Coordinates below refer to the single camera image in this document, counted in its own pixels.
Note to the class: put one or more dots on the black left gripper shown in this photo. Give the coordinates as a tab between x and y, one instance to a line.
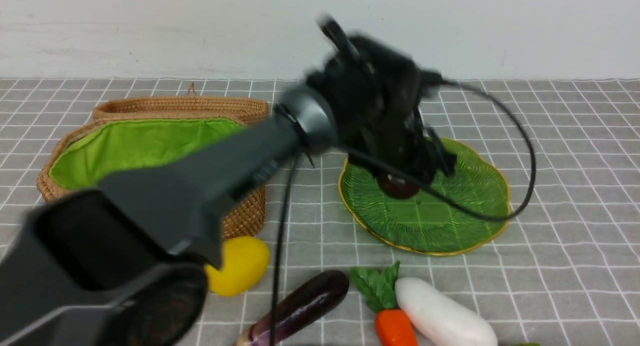
374	94

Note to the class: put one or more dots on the dark purple round fruit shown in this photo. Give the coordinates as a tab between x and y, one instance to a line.
395	187

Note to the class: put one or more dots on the orange carrot with green leaves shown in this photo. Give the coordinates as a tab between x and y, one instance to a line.
391	325

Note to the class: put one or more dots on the purple eggplant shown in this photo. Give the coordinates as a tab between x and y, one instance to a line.
308	303

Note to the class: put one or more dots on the yellow lemon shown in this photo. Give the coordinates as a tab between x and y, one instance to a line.
244	263

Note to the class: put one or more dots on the white radish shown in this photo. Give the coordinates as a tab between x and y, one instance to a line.
440	319

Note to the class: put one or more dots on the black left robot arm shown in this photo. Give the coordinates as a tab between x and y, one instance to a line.
123	263

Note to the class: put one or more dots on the green leaf-shaped glass plate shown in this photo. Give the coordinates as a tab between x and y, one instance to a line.
422	224

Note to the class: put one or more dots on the woven rattan basket green lining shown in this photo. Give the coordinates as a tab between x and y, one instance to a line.
84	156

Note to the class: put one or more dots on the grey checked tablecloth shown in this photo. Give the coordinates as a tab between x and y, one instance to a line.
564	273

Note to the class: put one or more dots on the green vegetable at edge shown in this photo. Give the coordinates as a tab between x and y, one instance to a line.
520	344

